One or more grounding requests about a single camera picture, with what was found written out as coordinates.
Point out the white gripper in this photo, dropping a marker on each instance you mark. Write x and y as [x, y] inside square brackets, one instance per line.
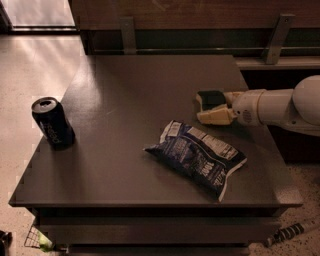
[246, 107]

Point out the green and yellow sponge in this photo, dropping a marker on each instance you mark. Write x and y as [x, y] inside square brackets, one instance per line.
[212, 99]

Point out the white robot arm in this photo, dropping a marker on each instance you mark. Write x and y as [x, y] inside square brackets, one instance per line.
[296, 110]

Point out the dark pepsi can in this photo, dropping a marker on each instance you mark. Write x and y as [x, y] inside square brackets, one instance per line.
[50, 117]

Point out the blue chip bag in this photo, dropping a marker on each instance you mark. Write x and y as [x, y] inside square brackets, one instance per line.
[206, 160]

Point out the dark wooden table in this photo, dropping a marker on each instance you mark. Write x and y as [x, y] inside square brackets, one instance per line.
[144, 177]

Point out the metal rail with brackets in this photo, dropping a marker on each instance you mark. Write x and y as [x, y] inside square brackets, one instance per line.
[267, 44]

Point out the striped handle on floor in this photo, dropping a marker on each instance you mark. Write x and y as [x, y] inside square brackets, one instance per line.
[292, 231]

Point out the wire basket with green item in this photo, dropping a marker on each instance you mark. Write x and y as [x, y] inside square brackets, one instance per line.
[37, 240]

